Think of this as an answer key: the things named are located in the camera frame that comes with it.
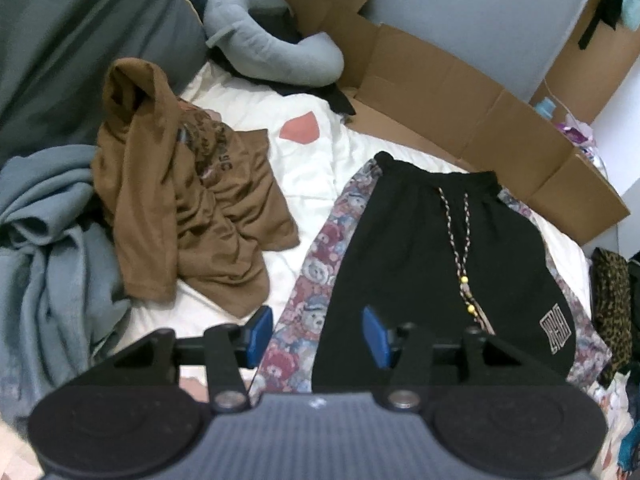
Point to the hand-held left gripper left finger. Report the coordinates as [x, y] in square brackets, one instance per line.
[260, 332]

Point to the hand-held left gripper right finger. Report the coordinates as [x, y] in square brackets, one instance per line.
[375, 337]

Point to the black pants with bear-print panels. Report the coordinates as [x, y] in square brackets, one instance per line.
[410, 260]

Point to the white bear-print bed sheet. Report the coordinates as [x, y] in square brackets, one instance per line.
[310, 180]

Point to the brown t-shirt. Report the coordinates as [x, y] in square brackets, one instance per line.
[165, 200]

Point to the grey-blue sweatshirt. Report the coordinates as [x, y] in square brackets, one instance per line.
[45, 270]

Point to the leopard-print cloth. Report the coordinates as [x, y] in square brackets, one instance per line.
[612, 300]

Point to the flattened cardboard box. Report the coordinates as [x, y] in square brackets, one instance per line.
[425, 85]

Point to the black bag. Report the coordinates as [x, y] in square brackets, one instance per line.
[635, 280]

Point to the grey curved pillow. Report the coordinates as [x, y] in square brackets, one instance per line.
[280, 60]

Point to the pink refill bag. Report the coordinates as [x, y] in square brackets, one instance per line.
[575, 132]

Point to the detergent bottle with teal cap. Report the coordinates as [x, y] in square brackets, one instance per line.
[545, 106]

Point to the grey cabinet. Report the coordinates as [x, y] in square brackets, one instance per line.
[475, 15]

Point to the upright cardboard panel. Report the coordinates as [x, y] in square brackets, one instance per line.
[590, 70]

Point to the black hanging garment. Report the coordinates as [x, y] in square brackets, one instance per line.
[607, 5]

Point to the teal hanging cloth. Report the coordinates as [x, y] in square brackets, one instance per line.
[631, 5]

